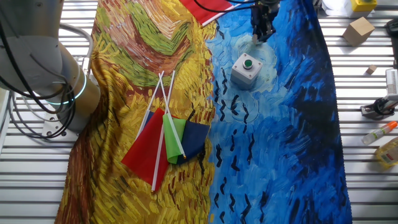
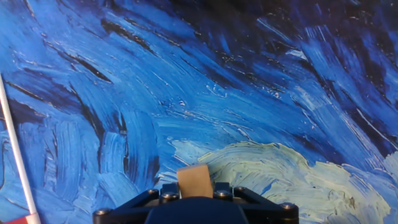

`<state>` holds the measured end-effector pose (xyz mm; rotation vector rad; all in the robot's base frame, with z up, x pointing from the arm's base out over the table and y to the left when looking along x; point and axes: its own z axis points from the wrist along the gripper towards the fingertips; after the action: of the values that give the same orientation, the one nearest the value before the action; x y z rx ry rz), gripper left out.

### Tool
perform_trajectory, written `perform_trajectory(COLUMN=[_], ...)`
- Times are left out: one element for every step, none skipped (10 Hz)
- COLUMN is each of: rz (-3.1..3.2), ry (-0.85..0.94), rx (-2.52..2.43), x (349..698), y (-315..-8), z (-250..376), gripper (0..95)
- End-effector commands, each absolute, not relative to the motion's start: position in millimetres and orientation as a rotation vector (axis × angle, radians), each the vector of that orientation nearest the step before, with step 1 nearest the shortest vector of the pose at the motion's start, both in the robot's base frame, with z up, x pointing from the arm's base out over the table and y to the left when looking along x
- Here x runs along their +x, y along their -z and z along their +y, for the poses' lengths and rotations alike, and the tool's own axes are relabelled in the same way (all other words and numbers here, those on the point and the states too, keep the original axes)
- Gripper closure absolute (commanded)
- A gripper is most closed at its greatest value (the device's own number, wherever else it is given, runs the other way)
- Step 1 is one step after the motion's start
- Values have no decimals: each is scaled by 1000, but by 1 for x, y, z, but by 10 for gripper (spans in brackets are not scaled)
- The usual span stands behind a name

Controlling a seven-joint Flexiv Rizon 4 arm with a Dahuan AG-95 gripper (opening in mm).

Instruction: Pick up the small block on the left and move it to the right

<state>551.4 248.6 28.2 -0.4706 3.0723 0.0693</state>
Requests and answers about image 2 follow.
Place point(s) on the small wooden cube block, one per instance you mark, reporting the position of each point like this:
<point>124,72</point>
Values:
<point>194,182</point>

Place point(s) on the large red flag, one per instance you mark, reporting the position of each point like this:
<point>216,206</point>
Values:
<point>18,161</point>

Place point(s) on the Van Gogh print tablecloth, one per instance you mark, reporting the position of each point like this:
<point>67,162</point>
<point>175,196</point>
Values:
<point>217,77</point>

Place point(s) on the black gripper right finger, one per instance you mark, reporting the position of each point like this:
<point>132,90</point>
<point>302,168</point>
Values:
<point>270,211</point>

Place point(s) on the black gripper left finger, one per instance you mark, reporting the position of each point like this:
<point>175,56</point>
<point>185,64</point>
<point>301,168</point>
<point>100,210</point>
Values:
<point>127,210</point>

